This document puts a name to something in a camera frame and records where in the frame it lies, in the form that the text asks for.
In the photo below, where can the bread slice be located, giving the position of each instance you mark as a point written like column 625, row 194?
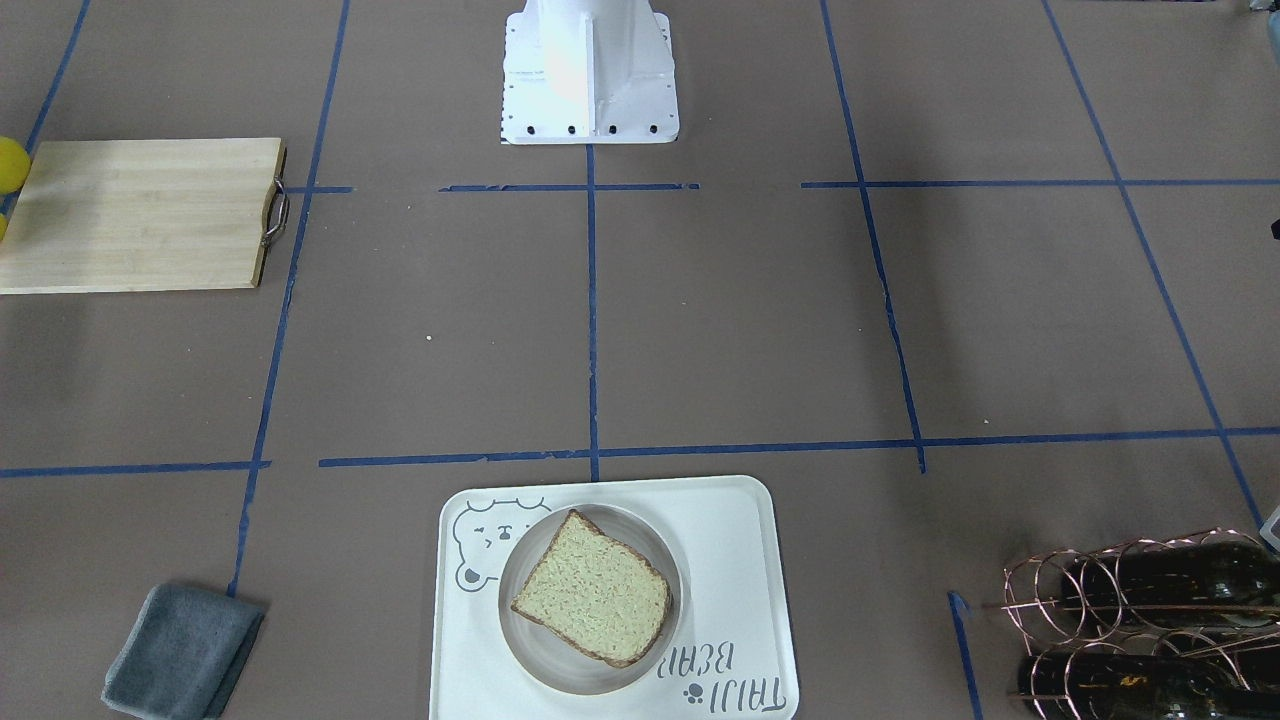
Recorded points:
column 596, row 593

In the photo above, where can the white round plate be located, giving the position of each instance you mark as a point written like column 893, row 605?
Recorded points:
column 548, row 660

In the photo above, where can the white bear serving tray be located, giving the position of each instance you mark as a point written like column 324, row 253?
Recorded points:
column 732, row 655

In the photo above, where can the wooden cutting board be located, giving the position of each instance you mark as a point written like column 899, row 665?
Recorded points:
column 162, row 214

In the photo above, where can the dark wine bottle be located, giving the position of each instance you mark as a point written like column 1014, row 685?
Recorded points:
column 1230, row 584
column 1095, row 685

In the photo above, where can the folded grey cloth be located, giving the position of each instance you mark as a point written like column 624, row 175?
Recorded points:
column 184, row 655

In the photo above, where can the yellow lemon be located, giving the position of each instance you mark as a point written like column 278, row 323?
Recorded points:
column 15, row 165

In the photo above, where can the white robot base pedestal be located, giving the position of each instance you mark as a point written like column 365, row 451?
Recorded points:
column 588, row 72

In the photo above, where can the copper wire bottle rack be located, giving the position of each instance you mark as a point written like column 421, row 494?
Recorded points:
column 1031, row 601

